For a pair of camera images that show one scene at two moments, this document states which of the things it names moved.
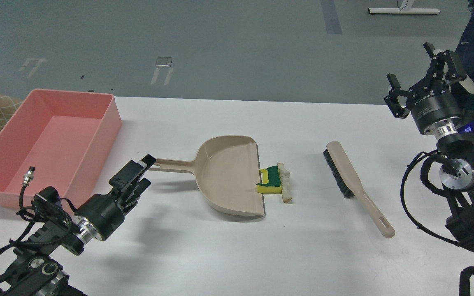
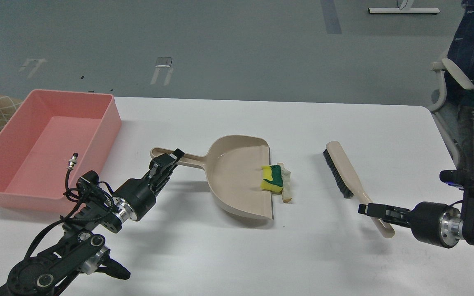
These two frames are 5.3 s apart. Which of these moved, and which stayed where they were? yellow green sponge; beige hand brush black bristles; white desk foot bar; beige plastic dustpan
Moved: yellow green sponge; beige plastic dustpan
Stayed: white desk foot bar; beige hand brush black bristles
